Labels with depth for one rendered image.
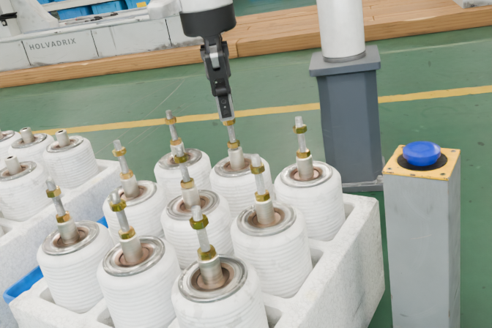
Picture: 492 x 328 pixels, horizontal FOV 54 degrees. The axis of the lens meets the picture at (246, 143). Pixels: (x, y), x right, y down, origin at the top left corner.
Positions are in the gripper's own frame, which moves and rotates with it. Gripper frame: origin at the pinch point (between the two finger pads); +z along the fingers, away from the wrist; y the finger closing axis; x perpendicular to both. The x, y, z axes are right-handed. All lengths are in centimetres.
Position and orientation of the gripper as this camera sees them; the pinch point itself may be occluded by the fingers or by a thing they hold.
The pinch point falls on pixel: (225, 103)
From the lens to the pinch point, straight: 71.7
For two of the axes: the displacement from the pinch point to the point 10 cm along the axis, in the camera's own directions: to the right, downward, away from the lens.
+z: 1.7, 9.1, 3.9
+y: -0.7, -3.8, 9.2
